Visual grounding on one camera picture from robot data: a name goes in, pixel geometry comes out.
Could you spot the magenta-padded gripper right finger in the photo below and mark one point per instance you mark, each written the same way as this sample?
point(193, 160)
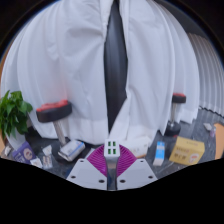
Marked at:
point(138, 171)

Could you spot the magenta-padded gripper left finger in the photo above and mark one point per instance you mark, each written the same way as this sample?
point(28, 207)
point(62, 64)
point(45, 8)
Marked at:
point(85, 171)

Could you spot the yellow cardboard box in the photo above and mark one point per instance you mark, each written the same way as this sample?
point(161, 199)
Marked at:
point(186, 151)

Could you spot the small white packet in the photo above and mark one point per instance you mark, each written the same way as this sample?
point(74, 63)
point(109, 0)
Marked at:
point(47, 149)
point(36, 162)

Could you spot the flat blue and white box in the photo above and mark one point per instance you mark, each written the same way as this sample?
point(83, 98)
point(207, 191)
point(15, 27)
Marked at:
point(71, 149)

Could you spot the white charger block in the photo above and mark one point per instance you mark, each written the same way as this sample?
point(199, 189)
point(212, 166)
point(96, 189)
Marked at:
point(112, 148)

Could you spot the small clear packet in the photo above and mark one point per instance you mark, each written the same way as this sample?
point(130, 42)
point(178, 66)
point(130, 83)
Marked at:
point(47, 161)

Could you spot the purple box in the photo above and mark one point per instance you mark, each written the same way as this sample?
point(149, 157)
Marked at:
point(24, 153)

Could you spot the small blue and white carton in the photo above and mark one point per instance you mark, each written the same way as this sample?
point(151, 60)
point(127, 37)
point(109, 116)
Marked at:
point(159, 153)

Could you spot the pleated white curtain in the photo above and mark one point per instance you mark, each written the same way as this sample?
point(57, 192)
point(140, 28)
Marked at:
point(210, 73)

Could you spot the black and red bar stool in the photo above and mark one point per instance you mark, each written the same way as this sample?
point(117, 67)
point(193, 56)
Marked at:
point(175, 115)
point(53, 111)

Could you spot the green potted plant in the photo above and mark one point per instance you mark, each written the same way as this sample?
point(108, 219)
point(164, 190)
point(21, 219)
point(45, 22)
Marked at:
point(13, 113)

